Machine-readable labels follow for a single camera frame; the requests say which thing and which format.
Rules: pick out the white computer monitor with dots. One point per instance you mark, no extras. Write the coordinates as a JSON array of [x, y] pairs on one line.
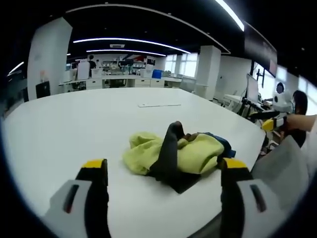
[[252, 89]]

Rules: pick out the blue storage bin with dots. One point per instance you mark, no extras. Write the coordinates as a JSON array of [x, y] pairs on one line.
[[157, 74]]

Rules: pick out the black wall display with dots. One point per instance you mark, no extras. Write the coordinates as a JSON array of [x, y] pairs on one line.
[[260, 49]]

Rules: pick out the person's light grey clothing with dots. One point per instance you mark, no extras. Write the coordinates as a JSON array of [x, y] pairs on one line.
[[282, 168]]

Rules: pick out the black office chair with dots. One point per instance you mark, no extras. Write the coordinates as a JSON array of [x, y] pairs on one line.
[[43, 90]]

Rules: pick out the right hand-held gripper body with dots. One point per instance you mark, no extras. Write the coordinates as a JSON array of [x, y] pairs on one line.
[[282, 101]]

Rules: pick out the white whiteboard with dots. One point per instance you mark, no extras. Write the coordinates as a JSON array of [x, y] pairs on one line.
[[83, 70]]

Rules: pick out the white cabinet counter row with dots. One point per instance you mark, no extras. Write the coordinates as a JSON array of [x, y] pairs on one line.
[[119, 81]]

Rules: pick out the white flat strip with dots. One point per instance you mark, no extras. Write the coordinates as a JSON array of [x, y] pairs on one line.
[[158, 104]]

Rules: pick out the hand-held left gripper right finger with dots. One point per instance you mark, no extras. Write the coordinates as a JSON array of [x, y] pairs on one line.
[[245, 205]]

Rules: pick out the yellow-green and grey garment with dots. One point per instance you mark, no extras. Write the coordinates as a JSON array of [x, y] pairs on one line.
[[146, 153]]

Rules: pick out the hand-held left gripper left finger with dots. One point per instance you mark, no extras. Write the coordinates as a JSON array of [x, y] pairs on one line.
[[74, 213]]

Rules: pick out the long ceiling light strip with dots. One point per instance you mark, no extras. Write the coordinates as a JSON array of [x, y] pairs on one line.
[[131, 42], [231, 13], [126, 51]]

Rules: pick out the blue cloth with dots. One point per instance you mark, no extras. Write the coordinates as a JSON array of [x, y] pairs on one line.
[[227, 146]]

